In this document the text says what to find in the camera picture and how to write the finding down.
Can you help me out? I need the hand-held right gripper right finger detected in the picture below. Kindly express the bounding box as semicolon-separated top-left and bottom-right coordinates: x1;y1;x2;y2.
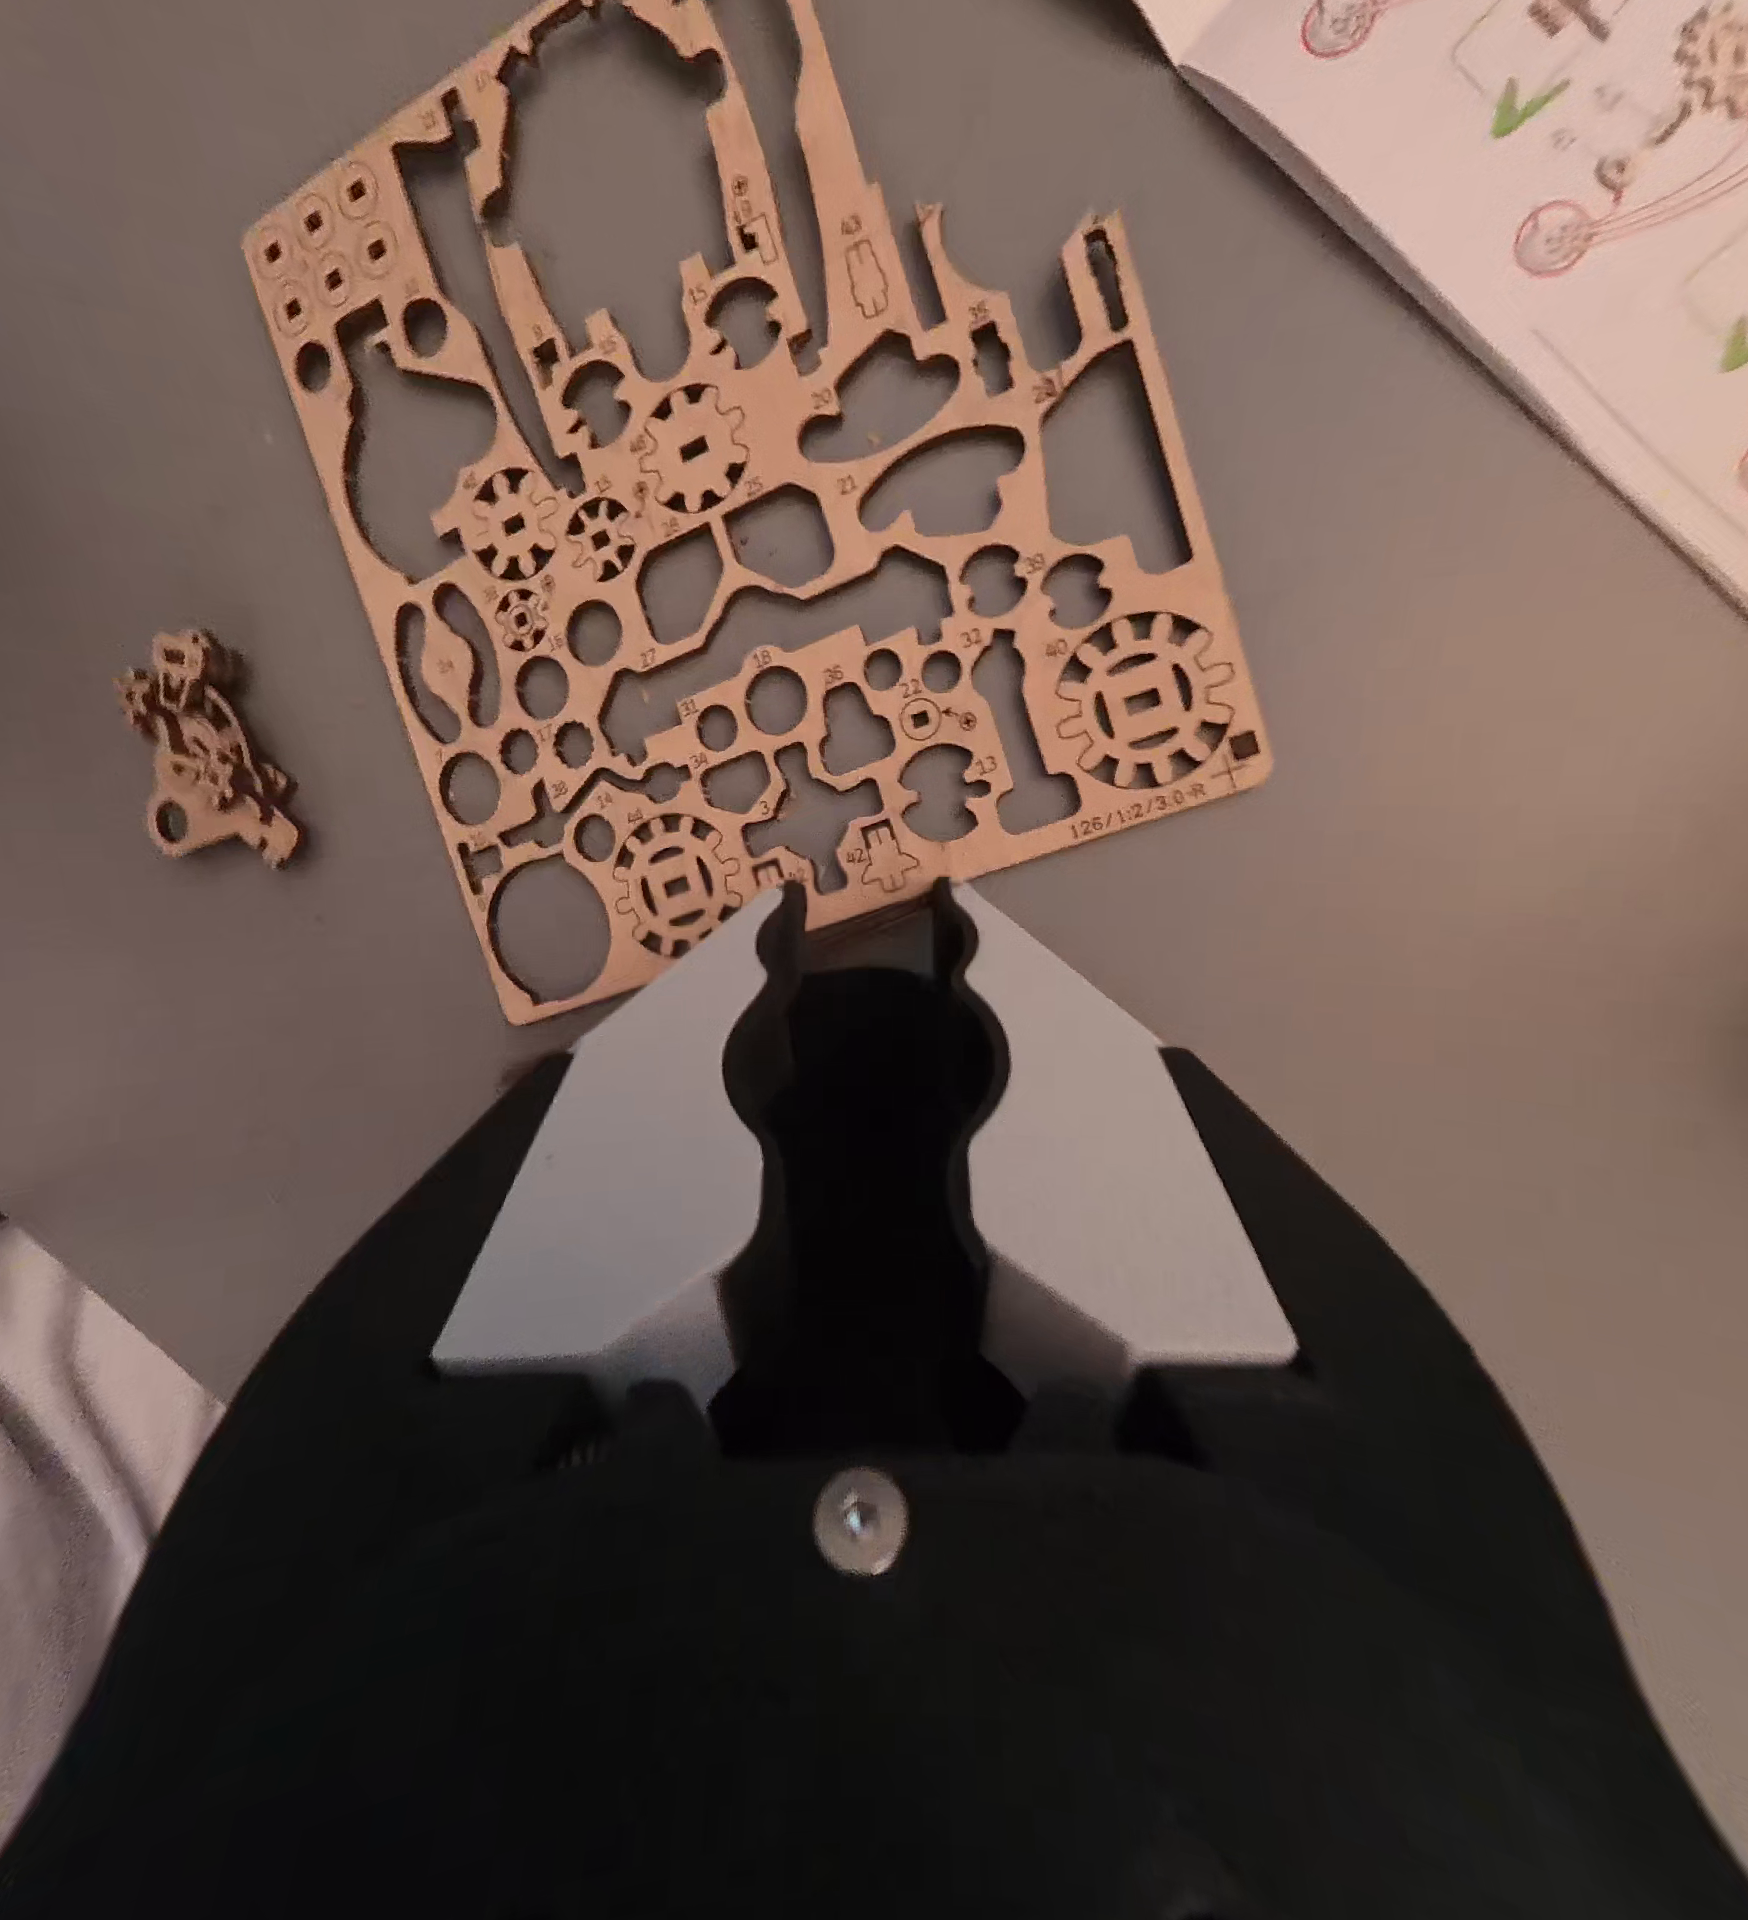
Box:
930;877;1304;1376

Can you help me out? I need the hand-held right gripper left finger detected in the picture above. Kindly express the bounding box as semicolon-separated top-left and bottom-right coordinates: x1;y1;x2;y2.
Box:
430;883;815;1376

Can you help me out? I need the laser-cut wooden parts sheet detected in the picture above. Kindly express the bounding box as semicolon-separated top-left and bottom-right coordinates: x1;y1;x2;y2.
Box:
242;0;1274;1031

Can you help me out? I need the small wooden gear assembly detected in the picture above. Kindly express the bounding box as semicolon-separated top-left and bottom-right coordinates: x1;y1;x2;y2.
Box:
112;624;303;871

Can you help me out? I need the person in white shirt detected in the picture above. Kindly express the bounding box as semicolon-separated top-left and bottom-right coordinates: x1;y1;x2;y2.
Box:
0;1136;226;1920

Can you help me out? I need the illustrated instruction booklet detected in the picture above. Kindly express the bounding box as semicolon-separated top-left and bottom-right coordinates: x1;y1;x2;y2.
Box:
1131;0;1748;696

